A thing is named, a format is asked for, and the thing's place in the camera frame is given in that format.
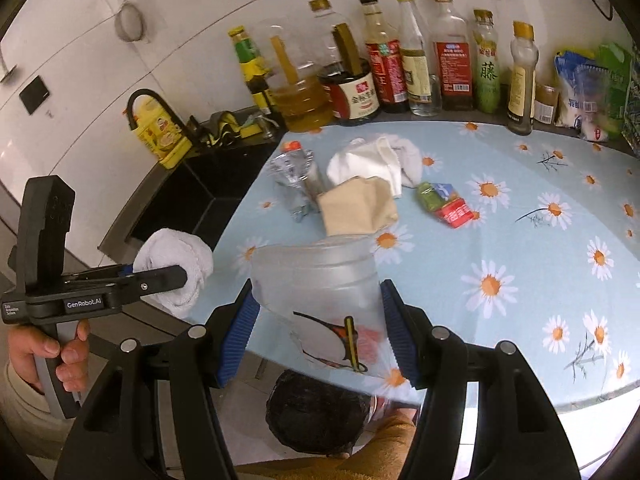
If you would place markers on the green label dark bottle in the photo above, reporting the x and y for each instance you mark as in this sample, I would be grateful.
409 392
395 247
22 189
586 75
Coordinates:
254 71

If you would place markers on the large cooking oil jug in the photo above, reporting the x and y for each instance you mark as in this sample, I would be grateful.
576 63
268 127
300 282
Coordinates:
293 76

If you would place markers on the yellow detergent box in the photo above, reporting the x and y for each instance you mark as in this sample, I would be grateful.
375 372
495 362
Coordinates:
160 133

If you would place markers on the white cloth wad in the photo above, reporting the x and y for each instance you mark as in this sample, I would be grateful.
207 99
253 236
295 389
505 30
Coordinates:
190 258

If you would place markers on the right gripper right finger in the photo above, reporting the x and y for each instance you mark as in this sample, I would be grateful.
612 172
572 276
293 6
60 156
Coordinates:
433 359

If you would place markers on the silver foil bag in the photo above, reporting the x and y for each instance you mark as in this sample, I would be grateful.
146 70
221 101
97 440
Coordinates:
298 178

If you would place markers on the black trash bin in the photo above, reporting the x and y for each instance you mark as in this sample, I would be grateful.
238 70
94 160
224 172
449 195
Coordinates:
314 417

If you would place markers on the green label oil bottle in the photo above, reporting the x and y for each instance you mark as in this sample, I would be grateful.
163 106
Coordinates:
487 73

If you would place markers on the small gold cap bottle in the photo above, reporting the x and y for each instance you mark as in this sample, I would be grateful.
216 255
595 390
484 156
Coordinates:
525 56

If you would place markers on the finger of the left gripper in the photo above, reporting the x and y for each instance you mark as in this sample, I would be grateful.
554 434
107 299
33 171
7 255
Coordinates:
129 285

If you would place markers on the green red snack packet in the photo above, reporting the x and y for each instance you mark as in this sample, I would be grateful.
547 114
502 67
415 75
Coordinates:
442 201

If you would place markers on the small glass jar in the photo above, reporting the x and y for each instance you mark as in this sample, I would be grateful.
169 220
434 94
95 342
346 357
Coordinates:
545 103

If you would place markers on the black wall outlet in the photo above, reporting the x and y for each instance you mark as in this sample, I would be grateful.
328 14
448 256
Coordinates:
34 94

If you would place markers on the black kitchen sink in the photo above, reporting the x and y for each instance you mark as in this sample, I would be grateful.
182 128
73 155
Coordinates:
199 196

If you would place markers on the beige folded cloth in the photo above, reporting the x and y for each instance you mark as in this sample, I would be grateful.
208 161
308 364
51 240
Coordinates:
358 206

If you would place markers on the metal soap dispenser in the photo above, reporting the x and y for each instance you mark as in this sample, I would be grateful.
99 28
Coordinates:
270 127

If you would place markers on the black yellow rubber glove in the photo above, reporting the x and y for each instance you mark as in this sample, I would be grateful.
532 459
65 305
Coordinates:
222 130

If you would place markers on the daisy pattern blue tablecloth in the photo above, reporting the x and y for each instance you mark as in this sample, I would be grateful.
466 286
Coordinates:
549 260

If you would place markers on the yellow green sponge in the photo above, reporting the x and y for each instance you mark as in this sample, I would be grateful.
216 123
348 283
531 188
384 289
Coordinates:
252 126

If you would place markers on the yellow cap clear bottle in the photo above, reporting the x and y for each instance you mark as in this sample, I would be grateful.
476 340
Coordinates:
416 52

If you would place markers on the left hand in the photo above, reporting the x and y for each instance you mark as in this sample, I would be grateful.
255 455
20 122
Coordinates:
27 342

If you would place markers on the red label gold cap bottle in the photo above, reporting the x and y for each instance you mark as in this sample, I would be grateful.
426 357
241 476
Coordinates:
452 48

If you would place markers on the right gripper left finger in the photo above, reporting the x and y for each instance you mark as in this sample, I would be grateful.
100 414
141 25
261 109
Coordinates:
203 358

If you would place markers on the hanging mesh strainer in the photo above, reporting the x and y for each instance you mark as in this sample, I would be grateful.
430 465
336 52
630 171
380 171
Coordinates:
129 22

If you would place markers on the white textured paper towel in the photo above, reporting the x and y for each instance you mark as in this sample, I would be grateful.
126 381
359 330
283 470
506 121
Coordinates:
391 158

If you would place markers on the red label vinegar bottle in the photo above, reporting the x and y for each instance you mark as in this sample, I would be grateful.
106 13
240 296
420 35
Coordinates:
384 55

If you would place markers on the translucent plastic cup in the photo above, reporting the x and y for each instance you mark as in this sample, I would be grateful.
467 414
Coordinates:
329 296

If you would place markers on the large soy sauce jug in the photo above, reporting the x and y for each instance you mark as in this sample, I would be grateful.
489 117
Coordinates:
344 74

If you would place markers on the black faucet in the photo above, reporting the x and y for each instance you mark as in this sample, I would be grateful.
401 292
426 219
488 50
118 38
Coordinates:
138 96

